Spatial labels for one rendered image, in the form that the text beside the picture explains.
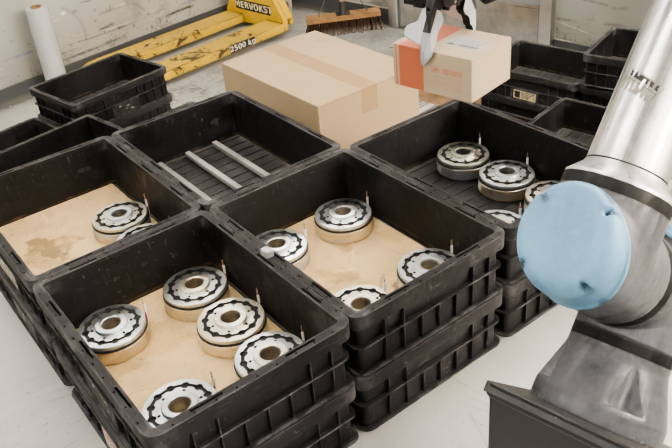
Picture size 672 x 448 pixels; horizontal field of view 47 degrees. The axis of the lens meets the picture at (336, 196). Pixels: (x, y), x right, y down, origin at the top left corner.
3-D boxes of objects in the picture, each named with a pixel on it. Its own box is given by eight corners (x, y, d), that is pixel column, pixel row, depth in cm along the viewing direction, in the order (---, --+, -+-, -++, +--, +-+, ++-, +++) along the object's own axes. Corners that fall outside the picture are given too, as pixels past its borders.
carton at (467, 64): (510, 78, 135) (511, 37, 131) (471, 103, 128) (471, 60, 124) (434, 61, 145) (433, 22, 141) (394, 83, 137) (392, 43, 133)
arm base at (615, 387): (680, 455, 89) (711, 374, 90) (627, 442, 79) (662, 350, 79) (566, 401, 100) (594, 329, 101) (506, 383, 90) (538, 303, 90)
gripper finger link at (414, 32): (401, 60, 132) (418, 8, 132) (429, 67, 129) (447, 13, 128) (391, 55, 130) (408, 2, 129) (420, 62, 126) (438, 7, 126)
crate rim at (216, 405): (356, 335, 103) (354, 321, 102) (151, 457, 88) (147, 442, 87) (207, 219, 131) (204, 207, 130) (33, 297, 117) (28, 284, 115)
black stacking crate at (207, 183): (348, 201, 151) (344, 149, 145) (216, 264, 137) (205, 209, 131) (241, 137, 179) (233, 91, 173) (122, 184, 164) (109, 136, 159)
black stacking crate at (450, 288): (506, 294, 123) (508, 234, 117) (361, 387, 108) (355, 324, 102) (349, 201, 151) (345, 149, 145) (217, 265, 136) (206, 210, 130)
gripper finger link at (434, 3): (430, 37, 130) (446, -14, 129) (439, 39, 129) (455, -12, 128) (416, 29, 126) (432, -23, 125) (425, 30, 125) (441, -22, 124)
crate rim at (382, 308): (509, 244, 118) (510, 231, 117) (356, 335, 103) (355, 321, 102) (346, 157, 146) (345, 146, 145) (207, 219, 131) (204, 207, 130)
